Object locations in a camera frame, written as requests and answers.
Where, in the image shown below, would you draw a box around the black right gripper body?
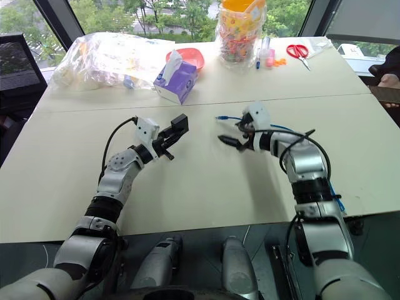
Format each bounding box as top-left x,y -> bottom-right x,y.
240,112 -> 256,152

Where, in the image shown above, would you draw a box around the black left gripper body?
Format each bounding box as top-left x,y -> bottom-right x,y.
152,134 -> 175,161

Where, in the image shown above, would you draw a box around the blue Ethernet cable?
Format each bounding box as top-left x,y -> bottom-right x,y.
214,115 -> 347,216

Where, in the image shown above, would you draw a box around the small black box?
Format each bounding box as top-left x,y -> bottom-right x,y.
170,113 -> 190,136

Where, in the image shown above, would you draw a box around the purple tissue box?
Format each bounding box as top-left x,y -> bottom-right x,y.
152,49 -> 198,106

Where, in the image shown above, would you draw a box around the pink small bottle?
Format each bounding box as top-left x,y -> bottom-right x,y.
264,48 -> 276,68

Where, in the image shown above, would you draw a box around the pink plastic bowl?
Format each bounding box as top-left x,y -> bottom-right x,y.
165,47 -> 206,71

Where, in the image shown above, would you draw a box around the clear plastic bag of items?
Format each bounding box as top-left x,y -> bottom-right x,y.
51,32 -> 176,92

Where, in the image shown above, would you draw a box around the flat clear plastic bag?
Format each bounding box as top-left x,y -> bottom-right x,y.
307,36 -> 334,59

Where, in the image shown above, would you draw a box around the silver rounded robot leg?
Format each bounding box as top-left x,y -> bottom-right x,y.
131,234 -> 184,290
221,236 -> 261,297

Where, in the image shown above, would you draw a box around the brown wooden board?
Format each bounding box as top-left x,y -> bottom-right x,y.
370,86 -> 400,106

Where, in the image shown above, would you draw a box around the person in dark clothing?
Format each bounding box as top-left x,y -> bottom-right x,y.
367,46 -> 400,109

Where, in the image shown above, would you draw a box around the black mesh chair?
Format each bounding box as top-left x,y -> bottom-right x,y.
0,32 -> 48,126

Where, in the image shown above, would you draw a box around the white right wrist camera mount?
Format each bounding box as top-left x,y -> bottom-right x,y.
242,102 -> 272,152

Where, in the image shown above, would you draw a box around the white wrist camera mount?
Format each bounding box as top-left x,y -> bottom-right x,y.
242,102 -> 272,152
134,117 -> 160,157

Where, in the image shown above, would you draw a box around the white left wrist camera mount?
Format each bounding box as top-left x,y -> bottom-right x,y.
134,117 -> 160,157

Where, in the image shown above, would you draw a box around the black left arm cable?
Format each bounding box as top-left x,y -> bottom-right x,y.
98,116 -> 139,185

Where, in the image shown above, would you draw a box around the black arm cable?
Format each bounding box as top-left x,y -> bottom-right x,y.
252,128 -> 333,188
98,116 -> 139,185

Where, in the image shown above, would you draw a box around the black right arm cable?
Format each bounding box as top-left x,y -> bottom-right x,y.
252,128 -> 333,188

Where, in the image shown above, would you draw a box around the red handled scissors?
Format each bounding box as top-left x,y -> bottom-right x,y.
286,44 -> 312,71

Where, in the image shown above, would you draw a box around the dark window frame pillar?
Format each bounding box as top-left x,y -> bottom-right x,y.
33,0 -> 86,51
298,0 -> 400,44

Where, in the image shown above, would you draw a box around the black metal bracket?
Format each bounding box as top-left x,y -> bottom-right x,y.
270,244 -> 301,300

